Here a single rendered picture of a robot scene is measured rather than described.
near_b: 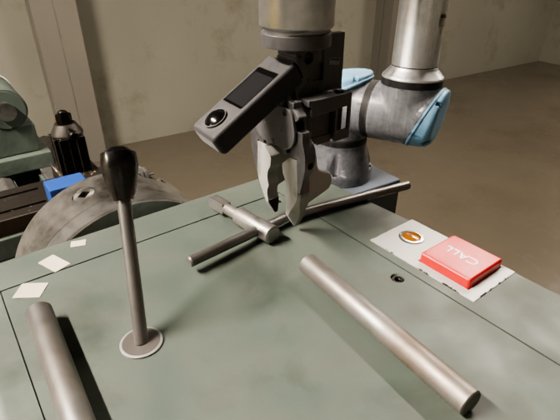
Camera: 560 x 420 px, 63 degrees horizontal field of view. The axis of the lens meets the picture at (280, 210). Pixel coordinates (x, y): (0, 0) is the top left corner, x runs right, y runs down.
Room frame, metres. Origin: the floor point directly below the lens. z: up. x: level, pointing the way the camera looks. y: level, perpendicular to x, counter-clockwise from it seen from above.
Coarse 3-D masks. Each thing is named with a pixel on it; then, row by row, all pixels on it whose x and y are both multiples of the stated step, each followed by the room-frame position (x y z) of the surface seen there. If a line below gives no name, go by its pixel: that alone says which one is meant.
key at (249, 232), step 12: (360, 192) 0.53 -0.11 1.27; (372, 192) 0.54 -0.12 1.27; (384, 192) 0.54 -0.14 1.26; (324, 204) 0.50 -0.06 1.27; (336, 204) 0.51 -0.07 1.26; (348, 204) 0.52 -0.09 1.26; (276, 216) 0.47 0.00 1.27; (252, 228) 0.44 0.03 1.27; (228, 240) 0.41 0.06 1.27; (240, 240) 0.42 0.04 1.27; (204, 252) 0.39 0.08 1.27; (216, 252) 0.39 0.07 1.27; (192, 264) 0.37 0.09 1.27
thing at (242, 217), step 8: (208, 200) 0.51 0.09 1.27; (216, 200) 0.50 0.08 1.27; (224, 200) 0.50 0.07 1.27; (216, 208) 0.50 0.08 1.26; (224, 208) 0.49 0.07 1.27; (232, 208) 0.48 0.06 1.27; (240, 208) 0.47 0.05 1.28; (232, 216) 0.47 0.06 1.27; (240, 216) 0.46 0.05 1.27; (248, 216) 0.46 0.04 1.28; (256, 216) 0.46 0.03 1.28; (240, 224) 0.46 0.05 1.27; (248, 224) 0.45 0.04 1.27; (256, 224) 0.44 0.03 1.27; (264, 224) 0.44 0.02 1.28; (272, 224) 0.44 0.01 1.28; (264, 232) 0.43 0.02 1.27; (272, 232) 0.43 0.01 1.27; (264, 240) 0.43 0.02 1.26; (272, 240) 0.43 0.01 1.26
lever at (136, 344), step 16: (128, 208) 0.34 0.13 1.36; (128, 224) 0.33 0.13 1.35; (128, 240) 0.32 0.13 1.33; (128, 256) 0.31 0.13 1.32; (128, 272) 0.31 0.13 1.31; (128, 288) 0.30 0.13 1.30; (144, 320) 0.29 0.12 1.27; (128, 336) 0.29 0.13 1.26; (144, 336) 0.28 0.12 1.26; (160, 336) 0.29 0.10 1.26; (128, 352) 0.27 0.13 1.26; (144, 352) 0.27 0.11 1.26
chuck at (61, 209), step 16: (96, 176) 0.65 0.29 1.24; (64, 192) 0.61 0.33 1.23; (96, 192) 0.59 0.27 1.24; (176, 192) 0.65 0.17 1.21; (48, 208) 0.58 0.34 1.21; (64, 208) 0.57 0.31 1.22; (80, 208) 0.56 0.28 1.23; (32, 224) 0.57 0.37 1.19; (48, 224) 0.55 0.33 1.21; (64, 224) 0.54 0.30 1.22; (32, 240) 0.54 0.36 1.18; (48, 240) 0.52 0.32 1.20; (16, 256) 0.56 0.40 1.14
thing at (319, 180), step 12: (288, 168) 0.45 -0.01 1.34; (288, 180) 0.45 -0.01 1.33; (312, 180) 0.46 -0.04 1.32; (324, 180) 0.47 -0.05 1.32; (288, 192) 0.45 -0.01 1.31; (312, 192) 0.46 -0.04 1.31; (288, 204) 0.45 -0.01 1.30; (300, 204) 0.44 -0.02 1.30; (288, 216) 0.45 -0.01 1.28; (300, 216) 0.45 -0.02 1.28
